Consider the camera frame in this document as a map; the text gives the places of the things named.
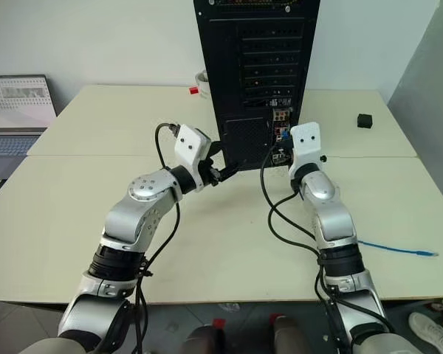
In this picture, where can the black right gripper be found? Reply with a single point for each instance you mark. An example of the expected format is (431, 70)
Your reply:
(282, 156)

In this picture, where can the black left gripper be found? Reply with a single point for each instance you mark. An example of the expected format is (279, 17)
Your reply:
(207, 172)

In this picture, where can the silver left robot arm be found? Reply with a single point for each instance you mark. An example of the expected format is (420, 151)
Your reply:
(133, 217)

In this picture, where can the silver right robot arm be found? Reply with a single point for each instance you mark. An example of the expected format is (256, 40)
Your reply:
(332, 217)

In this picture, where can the black computer tower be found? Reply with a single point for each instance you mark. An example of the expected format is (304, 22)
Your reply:
(254, 55)

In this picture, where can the small red block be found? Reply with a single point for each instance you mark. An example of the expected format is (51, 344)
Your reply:
(194, 90)

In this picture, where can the white tape roll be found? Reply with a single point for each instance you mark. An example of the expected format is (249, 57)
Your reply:
(201, 79)

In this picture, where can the small black box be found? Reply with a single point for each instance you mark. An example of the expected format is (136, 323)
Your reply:
(364, 121)

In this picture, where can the dark rounded shape red tag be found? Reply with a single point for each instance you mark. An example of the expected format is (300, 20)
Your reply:
(205, 341)
(286, 335)

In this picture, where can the open grey laptop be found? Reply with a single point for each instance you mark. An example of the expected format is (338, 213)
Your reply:
(11, 121)

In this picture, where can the white sneaker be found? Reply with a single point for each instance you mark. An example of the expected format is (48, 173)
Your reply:
(430, 330)

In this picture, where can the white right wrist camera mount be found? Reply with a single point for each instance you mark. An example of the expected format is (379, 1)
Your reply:
(305, 142)

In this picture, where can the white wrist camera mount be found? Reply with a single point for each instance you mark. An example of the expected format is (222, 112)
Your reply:
(305, 142)
(188, 142)

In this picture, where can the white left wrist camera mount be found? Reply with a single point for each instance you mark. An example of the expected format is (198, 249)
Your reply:
(188, 142)

